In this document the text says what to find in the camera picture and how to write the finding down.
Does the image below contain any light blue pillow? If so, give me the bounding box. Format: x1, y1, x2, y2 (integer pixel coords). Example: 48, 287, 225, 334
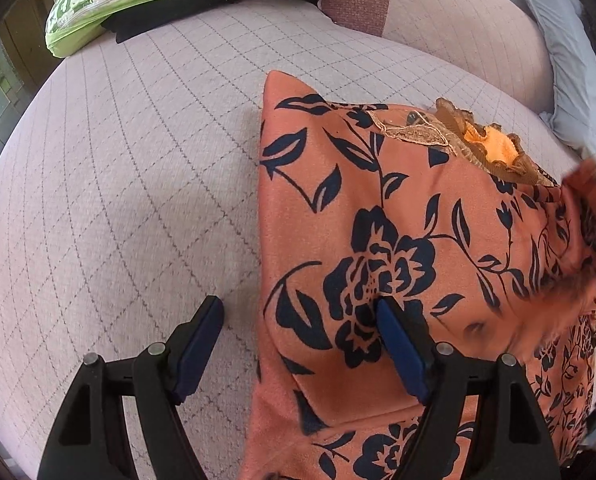
503, 0, 596, 168

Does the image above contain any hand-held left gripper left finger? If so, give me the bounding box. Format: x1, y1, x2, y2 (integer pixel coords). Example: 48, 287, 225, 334
36, 295, 225, 480

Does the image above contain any black cloth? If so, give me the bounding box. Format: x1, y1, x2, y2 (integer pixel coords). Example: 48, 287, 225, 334
100, 0, 323, 44

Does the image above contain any pink quilted sofa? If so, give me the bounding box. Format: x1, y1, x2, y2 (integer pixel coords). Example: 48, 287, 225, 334
0, 0, 596, 480

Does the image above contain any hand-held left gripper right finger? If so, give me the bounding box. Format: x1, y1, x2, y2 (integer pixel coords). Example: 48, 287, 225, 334
375, 297, 564, 480

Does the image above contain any orange floral garment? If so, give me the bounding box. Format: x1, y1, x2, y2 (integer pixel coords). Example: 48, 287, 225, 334
243, 71, 596, 480

